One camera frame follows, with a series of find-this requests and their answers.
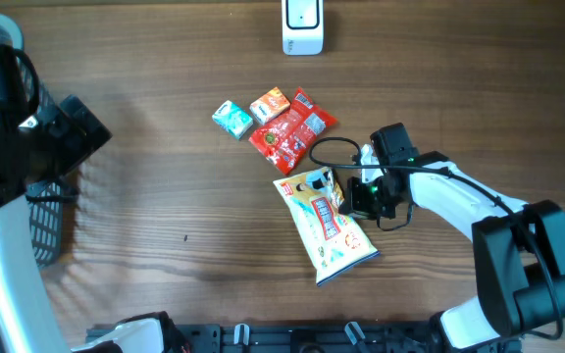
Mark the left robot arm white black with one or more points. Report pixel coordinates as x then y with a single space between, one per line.
27 321

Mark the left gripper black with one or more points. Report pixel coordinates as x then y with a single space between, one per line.
78 145

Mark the red snack packet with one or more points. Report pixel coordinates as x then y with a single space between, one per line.
285 140

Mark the orange tissue pack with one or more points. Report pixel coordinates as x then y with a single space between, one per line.
269 106

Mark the white barcode scanner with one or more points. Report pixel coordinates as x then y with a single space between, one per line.
302 27

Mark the teal tissue pack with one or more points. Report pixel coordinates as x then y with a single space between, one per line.
231 118

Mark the grey plastic shopping basket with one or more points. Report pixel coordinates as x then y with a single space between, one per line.
46 218

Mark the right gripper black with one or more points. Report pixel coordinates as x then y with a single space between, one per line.
355 204

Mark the yellow white snack bag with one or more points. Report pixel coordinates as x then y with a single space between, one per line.
334 242

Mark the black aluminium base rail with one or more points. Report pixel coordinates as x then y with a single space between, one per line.
395 337

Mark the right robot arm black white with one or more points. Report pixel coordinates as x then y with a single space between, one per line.
518 247

